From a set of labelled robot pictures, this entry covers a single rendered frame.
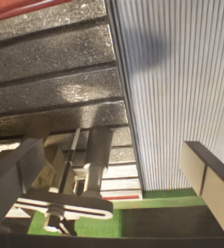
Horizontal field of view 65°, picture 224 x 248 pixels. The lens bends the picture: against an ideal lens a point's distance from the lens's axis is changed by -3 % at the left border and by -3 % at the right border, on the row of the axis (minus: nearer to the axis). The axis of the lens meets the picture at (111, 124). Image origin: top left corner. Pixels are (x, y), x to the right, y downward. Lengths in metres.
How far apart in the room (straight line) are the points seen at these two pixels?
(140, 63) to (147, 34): 0.08
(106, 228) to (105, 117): 1.00
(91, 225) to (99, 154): 1.00
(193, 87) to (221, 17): 0.19
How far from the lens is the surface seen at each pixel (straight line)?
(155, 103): 0.60
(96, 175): 0.48
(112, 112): 0.54
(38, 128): 0.55
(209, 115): 0.67
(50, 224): 0.44
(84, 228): 1.46
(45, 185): 0.49
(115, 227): 1.41
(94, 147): 0.52
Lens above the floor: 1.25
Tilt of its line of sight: 48 degrees down
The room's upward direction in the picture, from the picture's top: 175 degrees counter-clockwise
